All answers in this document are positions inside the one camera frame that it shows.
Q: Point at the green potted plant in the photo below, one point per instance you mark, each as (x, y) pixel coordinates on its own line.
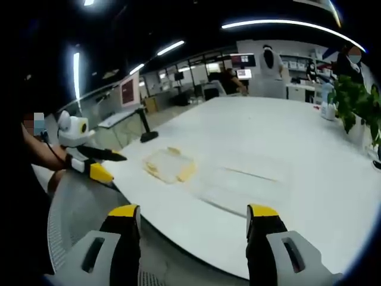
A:
(354, 101)

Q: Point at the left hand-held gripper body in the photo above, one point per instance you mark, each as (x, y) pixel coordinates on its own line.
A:
(73, 128)

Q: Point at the cardboard box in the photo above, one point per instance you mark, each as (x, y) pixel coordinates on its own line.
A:
(151, 105)

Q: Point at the black object at table edge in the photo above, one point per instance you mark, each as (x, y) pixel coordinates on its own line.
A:
(377, 164)

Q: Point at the white and blue bottle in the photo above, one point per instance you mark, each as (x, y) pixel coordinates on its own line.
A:
(327, 104)

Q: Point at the ceiling light strip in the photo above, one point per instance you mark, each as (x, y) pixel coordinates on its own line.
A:
(88, 2)
(335, 13)
(76, 74)
(136, 68)
(170, 48)

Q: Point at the monitor with pink screen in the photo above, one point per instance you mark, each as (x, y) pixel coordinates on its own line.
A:
(130, 90)

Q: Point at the small red item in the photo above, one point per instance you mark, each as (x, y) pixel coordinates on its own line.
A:
(317, 107)

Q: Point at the wall screen with red picture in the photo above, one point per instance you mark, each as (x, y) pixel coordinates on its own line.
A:
(244, 64)

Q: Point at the person's dark clothing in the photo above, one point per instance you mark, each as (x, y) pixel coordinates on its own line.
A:
(18, 208)

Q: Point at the white side desk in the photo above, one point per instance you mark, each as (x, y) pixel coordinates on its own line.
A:
(117, 119)

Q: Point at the long curved ceiling light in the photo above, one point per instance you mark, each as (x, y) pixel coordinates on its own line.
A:
(297, 24)

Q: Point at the clear yellow-edged plastic piece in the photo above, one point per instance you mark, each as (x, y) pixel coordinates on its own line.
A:
(169, 167)

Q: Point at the grey mesh office chair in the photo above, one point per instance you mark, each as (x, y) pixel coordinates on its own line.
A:
(77, 205)

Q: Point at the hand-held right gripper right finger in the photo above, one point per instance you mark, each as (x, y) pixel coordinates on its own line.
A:
(268, 238)

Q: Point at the person's bare leg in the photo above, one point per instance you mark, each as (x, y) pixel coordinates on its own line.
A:
(56, 180)

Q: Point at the black desk stand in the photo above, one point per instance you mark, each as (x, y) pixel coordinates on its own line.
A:
(147, 135)

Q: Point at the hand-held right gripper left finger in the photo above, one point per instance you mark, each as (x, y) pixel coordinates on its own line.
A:
(119, 238)

